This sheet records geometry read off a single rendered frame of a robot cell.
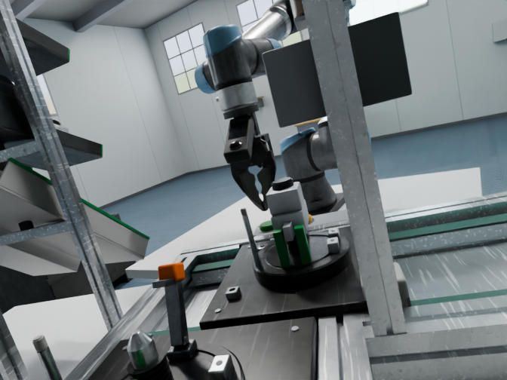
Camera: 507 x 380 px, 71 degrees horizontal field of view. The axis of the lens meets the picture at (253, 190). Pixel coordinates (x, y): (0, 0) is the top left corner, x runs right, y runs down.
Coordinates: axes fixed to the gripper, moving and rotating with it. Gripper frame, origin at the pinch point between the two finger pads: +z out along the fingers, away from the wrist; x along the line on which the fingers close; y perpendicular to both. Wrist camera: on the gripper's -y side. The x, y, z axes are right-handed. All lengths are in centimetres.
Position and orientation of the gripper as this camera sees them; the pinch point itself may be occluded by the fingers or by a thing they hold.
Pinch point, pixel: (263, 206)
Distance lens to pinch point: 72.8
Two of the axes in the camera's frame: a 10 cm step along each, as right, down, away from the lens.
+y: 1.9, -2.4, 9.5
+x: -9.5, 2.1, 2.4
